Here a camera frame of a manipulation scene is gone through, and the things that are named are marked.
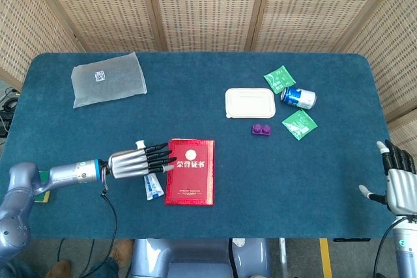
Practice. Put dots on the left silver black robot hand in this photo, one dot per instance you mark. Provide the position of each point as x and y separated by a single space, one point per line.
137 162

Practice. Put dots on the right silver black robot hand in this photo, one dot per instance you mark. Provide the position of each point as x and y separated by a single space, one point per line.
399 187

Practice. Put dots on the blue and white toothpaste tube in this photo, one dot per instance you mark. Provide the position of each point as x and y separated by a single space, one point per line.
153 187

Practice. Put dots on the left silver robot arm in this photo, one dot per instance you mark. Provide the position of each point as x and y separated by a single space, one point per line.
36 193

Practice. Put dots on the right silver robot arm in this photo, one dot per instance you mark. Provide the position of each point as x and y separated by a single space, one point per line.
405 248

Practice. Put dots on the silver blue robot base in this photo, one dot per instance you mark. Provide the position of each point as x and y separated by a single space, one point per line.
195 258

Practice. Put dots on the red certificate booklet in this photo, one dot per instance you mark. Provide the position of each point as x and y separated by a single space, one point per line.
190 172

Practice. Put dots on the blue table cloth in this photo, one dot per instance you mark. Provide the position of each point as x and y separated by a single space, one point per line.
202 112

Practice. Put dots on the translucent grey plastic pouch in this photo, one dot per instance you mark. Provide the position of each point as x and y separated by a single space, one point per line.
108 79

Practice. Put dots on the brown shoe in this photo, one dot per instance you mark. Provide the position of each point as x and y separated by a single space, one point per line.
122 252
59 269

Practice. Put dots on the green and yellow sponge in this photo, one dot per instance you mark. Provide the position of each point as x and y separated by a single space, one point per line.
44 197

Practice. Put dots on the green sachet with leaf print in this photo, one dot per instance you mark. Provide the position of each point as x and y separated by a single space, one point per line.
299 125

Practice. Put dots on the white rectangular lunch box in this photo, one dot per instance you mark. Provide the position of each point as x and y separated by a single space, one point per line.
250 103

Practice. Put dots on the purple toy brick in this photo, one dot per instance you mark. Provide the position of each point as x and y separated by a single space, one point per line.
261 130

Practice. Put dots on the blue and white drink can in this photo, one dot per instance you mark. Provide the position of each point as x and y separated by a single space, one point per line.
298 97

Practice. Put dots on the green sachet with white print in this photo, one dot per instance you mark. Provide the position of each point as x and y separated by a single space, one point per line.
279 78

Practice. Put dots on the woven bamboo folding screen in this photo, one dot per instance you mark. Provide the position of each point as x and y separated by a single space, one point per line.
208 4

